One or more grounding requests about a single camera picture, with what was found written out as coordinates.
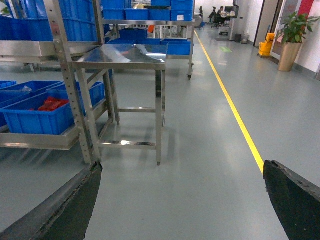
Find blue bin with red parts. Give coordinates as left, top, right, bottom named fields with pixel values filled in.
left=0, top=84, right=75, bottom=135

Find stainless steel table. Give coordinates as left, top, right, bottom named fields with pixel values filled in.
left=72, top=44, right=168, bottom=166

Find yellow mop bucket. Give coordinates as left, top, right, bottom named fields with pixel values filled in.
left=257, top=33, right=275, bottom=58

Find plant in gold pot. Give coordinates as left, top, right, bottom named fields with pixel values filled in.
left=276, top=12, right=320, bottom=72

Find steel shelf rack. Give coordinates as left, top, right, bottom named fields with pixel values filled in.
left=0, top=0, right=121, bottom=165
left=101, top=0, right=196, bottom=80

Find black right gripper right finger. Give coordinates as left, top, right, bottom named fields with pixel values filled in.
left=263, top=160, right=320, bottom=240

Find red parts in bin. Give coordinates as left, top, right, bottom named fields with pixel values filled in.
left=29, top=96, right=69, bottom=112

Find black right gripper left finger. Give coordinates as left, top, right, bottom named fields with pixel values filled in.
left=0, top=162, right=103, bottom=240

